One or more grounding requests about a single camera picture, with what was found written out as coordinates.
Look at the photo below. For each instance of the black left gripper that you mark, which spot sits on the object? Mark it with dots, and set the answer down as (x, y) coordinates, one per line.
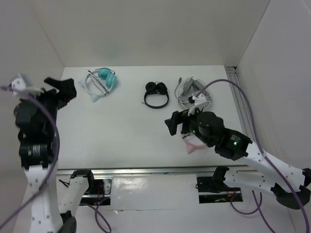
(67, 91)

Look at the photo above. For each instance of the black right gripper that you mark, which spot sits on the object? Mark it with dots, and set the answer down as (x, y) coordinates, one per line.
(177, 118)

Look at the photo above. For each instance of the teal cat-ear headphones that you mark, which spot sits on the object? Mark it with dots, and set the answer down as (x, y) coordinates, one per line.
(104, 79)

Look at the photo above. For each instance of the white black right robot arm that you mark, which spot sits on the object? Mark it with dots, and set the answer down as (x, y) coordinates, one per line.
(276, 178)

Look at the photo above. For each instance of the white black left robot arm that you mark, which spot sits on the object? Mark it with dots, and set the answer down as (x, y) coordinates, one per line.
(35, 116)

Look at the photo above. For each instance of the pink blue cat-ear headphones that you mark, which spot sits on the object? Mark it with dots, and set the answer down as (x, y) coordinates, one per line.
(193, 144)

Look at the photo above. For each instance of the small black headphones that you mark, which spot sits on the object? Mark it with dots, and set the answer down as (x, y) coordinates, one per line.
(156, 89)

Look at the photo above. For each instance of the white grey gaming headset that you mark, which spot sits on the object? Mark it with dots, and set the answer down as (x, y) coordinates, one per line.
(188, 88)

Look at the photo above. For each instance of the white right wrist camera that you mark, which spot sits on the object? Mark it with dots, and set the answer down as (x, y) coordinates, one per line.
(199, 102)

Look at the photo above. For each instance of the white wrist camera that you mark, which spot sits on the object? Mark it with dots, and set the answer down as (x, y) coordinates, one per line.
(23, 84)
(199, 102)

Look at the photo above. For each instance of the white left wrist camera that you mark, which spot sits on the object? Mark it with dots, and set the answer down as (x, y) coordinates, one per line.
(23, 84)

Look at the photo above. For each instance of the aluminium table edge rail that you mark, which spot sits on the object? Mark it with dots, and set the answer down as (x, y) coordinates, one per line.
(153, 171)

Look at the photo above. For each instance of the aluminium side rail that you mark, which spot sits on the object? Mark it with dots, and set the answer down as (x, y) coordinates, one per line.
(240, 103)

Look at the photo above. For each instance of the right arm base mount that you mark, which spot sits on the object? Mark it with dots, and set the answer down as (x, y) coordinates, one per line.
(211, 192)

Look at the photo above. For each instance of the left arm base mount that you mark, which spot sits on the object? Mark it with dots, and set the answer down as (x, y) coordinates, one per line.
(97, 191)

